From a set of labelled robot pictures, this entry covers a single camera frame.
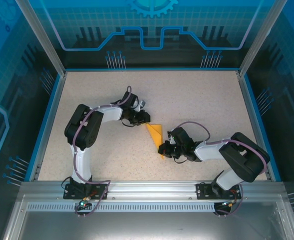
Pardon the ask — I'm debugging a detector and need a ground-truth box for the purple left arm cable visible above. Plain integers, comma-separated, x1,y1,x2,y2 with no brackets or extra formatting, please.
61,85,133,219

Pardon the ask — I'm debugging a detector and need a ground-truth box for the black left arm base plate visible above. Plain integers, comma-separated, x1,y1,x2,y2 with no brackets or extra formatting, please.
63,182,110,201

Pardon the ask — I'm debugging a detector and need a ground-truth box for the grey metal sheet panel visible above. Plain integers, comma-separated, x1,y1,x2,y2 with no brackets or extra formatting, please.
0,194,294,240

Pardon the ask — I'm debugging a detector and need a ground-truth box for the aluminium frame post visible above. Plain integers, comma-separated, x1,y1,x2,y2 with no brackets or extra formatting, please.
13,0,68,79
237,0,289,79

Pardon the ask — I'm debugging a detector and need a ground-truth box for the long aluminium mounting rail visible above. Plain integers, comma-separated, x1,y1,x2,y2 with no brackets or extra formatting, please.
19,180,286,201

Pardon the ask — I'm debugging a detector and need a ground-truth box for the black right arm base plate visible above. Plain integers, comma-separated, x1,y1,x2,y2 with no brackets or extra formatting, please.
196,182,242,201

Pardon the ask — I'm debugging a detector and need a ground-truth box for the slotted grey cable duct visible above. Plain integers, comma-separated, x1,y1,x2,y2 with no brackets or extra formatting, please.
26,202,222,213

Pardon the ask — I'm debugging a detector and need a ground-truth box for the aluminium side rail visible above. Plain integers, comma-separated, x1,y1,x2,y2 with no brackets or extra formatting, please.
28,71,68,182
236,71,275,182

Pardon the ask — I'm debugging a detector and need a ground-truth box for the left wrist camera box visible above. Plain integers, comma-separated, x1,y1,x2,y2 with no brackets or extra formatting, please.
136,99,147,112

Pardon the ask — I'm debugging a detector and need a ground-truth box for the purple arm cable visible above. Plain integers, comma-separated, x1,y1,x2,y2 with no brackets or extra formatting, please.
61,85,133,219
171,121,268,219

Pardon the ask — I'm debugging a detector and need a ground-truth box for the thin black left gripper wire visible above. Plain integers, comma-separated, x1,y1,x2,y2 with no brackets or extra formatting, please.
121,118,136,128

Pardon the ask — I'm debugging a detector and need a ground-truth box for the small connector with green light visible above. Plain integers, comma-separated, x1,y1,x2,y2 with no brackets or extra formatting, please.
220,199,239,209
78,197,92,210

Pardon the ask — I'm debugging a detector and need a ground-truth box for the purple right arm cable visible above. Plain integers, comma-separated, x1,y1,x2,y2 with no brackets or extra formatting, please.
171,121,268,219

